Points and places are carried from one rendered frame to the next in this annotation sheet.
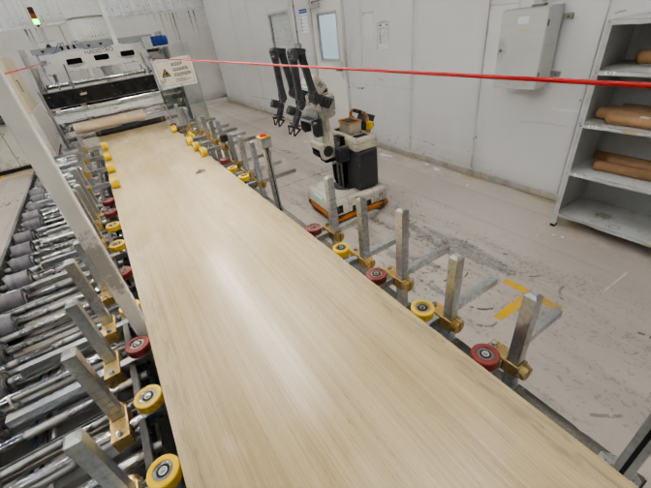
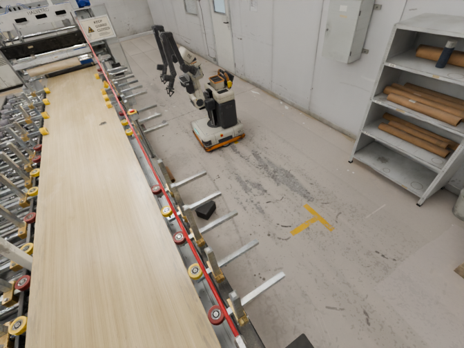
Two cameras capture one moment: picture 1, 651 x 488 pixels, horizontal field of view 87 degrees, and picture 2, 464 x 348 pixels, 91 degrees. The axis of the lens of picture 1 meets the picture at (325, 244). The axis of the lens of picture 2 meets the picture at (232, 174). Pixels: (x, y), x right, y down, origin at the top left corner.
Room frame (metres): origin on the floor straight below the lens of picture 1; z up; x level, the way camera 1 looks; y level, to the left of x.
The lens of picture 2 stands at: (0.31, -0.62, 2.13)
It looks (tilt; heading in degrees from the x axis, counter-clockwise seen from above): 44 degrees down; 4
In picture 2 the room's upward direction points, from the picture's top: 9 degrees counter-clockwise
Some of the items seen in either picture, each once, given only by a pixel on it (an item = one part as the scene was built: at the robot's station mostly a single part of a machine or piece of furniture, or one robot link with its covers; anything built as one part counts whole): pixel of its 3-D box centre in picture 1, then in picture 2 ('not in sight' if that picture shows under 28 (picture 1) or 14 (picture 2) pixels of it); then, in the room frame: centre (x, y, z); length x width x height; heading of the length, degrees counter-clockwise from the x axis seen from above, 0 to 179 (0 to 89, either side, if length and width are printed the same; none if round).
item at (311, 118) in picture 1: (311, 122); (186, 81); (3.28, -0.04, 0.99); 0.28 x 0.16 x 0.22; 24
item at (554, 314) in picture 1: (520, 342); (250, 296); (0.72, -0.59, 0.81); 0.43 x 0.03 x 0.04; 118
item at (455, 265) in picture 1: (450, 309); (215, 269); (0.86, -0.41, 0.86); 0.04 x 0.04 x 0.48; 28
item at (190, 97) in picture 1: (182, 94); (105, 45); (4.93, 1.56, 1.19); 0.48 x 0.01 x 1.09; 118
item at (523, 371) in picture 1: (507, 359); (237, 310); (0.66, -0.52, 0.81); 0.14 x 0.06 x 0.05; 28
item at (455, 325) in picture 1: (445, 318); (215, 270); (0.88, -0.40, 0.80); 0.14 x 0.06 x 0.05; 28
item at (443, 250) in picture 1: (412, 267); (209, 227); (1.16, -0.36, 0.83); 0.43 x 0.03 x 0.04; 118
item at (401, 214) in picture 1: (402, 260); (195, 230); (1.08, -0.29, 0.94); 0.04 x 0.04 x 0.48; 28
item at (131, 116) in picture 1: (128, 117); (67, 63); (4.67, 2.23, 1.05); 1.43 x 0.12 x 0.12; 118
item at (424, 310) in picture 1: (421, 318); (197, 273); (0.85, -0.30, 0.85); 0.08 x 0.08 x 0.11
